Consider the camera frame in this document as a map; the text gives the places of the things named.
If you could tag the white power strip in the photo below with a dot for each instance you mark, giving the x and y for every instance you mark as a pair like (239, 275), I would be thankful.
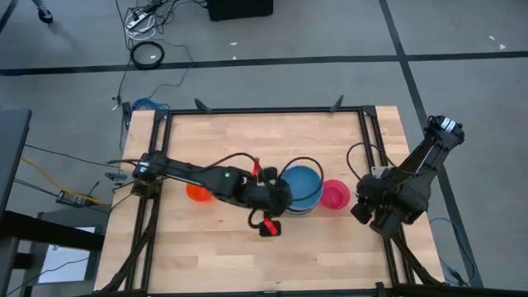
(138, 19)

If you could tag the small black electronic device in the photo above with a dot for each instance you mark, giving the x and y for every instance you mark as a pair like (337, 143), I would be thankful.
(72, 199)

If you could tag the black aluminium table frame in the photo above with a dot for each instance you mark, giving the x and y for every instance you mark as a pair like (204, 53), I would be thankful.
(264, 110)

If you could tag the grey cart with white sheet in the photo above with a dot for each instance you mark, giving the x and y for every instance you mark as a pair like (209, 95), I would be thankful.
(66, 260)

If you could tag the blue plastic bowl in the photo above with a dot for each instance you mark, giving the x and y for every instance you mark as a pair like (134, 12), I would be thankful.
(303, 183)

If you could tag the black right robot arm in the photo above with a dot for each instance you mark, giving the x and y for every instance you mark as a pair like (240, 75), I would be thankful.
(429, 152)

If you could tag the small magenta plastic cup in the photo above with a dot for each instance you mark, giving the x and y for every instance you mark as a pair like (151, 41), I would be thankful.
(335, 194)

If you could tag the black frame clamp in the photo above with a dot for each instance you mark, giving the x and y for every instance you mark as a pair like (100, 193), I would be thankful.
(202, 105)
(337, 104)

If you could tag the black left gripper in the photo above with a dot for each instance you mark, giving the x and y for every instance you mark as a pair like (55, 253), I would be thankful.
(264, 196)

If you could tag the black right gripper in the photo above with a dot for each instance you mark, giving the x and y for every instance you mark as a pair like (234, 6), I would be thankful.
(383, 202)

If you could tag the white plastic bowl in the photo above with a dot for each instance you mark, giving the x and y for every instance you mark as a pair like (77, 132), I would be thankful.
(303, 210)

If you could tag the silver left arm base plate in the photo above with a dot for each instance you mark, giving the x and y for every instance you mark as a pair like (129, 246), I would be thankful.
(116, 177)

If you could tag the black box on floor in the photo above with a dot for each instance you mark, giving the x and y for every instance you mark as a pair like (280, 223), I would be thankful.
(240, 9)

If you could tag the small orange-red plastic cup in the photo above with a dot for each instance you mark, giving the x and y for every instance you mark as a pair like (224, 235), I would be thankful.
(198, 194)

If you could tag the black chair caster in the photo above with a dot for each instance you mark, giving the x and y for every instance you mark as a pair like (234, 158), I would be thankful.
(44, 15)

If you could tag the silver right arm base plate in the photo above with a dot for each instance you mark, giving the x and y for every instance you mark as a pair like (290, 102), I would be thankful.
(377, 170)

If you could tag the dark grey desk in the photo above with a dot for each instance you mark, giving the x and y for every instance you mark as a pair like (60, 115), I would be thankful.
(12, 156)

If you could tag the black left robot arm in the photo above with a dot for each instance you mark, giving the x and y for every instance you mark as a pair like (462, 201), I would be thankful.
(206, 177)

